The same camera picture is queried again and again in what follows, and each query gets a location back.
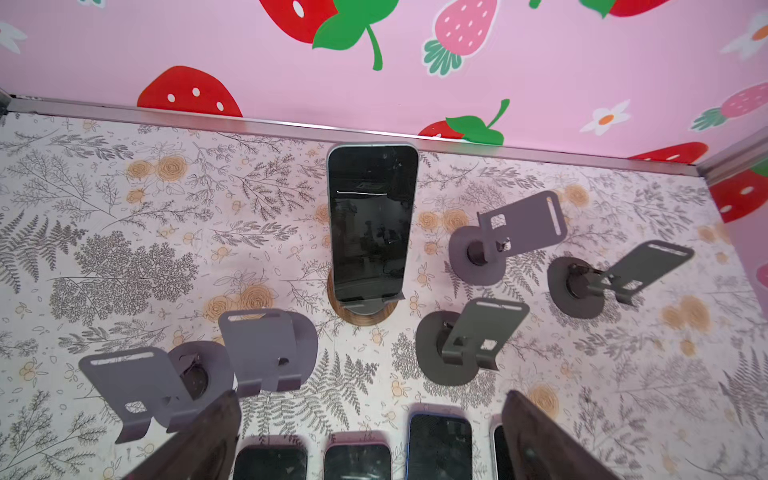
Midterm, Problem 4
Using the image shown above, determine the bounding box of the pink-edged black phone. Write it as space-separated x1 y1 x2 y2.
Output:
323 438 392 480

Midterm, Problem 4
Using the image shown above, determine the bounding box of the grey folding stand rear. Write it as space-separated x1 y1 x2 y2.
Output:
448 191 567 286

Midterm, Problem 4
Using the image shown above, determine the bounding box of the blue-edged black phone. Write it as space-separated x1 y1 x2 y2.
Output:
405 412 473 480

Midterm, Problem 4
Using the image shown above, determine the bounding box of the grey round stand leftmost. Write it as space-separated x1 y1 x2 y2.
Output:
78 341 235 444

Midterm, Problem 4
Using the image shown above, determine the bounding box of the dark grey round stand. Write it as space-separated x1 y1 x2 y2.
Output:
547 240 695 319

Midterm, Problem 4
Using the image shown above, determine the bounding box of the large black phone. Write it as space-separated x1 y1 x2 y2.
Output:
232 445 307 480

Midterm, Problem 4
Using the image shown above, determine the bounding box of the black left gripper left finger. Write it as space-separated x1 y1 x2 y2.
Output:
125 390 241 480

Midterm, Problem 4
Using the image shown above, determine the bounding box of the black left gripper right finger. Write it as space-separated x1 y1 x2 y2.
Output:
501 391 617 480

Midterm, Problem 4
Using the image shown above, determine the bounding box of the silver-edged black phone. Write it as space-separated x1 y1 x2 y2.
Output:
490 418 516 480

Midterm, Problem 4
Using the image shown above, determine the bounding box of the tall black phone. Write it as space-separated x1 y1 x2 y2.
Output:
327 144 419 302

